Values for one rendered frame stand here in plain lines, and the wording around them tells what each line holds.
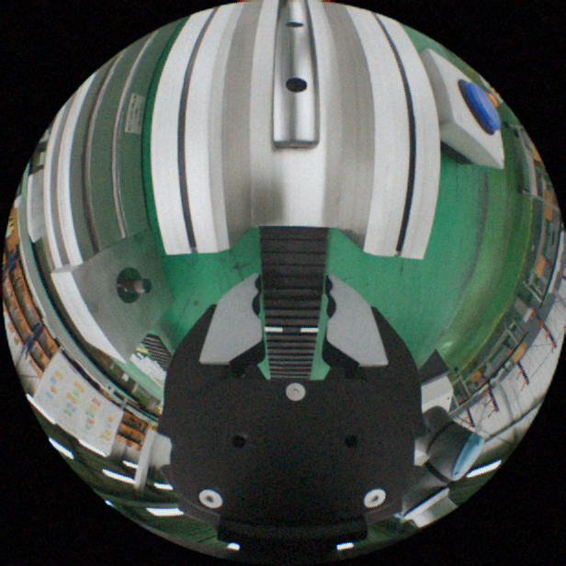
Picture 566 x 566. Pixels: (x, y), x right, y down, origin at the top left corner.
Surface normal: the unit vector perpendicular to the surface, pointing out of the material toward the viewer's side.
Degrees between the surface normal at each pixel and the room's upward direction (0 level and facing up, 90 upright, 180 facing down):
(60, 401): 90
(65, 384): 90
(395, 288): 0
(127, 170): 90
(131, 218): 90
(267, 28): 0
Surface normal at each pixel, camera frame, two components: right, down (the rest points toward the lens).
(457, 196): -0.03, 0.51
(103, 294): 1.00, 0.02
